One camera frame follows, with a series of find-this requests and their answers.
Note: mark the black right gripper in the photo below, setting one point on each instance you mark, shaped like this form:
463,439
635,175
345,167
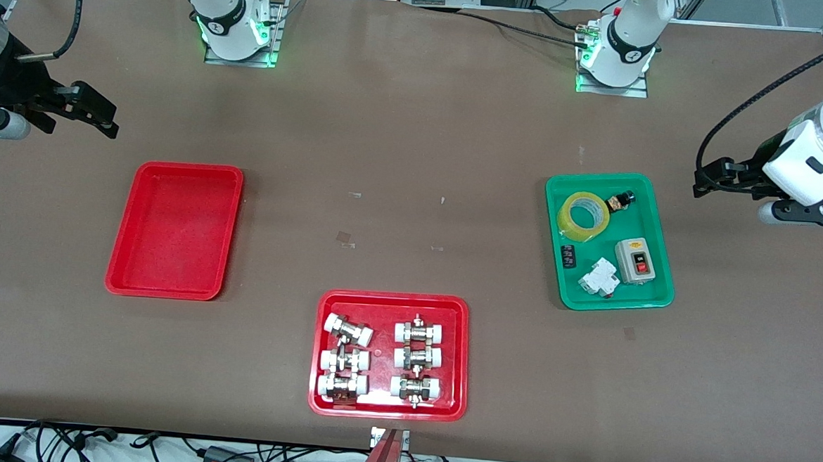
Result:
12,82

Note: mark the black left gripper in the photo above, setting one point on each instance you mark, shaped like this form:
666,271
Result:
754,169

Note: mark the yellow clear tape roll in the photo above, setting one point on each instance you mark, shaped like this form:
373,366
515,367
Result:
567,225

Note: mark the empty red plastic tray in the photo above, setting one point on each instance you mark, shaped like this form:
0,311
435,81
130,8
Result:
172,232

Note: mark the green plastic tray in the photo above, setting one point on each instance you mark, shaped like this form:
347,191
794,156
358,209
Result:
588,286

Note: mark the brown tape scrap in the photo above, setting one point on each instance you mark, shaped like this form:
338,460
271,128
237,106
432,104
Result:
345,239

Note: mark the red tray with fittings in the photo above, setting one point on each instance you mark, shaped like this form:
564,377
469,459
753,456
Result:
383,349

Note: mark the grey push button box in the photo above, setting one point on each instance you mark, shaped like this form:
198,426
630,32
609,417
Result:
635,262

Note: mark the white circuit breaker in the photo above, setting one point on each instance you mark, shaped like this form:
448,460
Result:
599,278

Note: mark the tilted white capped pipe fitting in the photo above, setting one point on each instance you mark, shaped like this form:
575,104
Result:
348,330

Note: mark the black orange connector block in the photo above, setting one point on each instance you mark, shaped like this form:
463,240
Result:
227,459

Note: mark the small black brass switch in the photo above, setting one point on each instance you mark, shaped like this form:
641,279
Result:
619,202

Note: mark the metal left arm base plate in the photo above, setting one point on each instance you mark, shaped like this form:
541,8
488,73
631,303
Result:
637,90

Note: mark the aluminium frame rail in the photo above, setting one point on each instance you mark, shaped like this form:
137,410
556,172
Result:
746,23

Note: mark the small black rocker switch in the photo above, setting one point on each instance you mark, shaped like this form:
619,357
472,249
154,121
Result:
568,257

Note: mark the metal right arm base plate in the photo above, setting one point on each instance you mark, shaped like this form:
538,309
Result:
275,34

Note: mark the red silver camera stand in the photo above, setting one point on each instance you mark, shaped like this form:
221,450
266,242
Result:
382,458

